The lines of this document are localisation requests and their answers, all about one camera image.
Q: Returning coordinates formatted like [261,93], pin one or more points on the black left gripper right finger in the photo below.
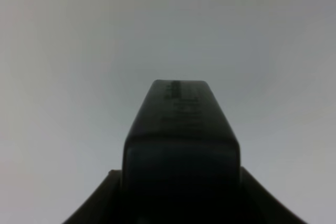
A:
[261,205]

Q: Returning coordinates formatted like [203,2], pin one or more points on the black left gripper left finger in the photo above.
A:
[104,204]

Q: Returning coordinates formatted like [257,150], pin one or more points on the dark green pump bottle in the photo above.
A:
[181,158]

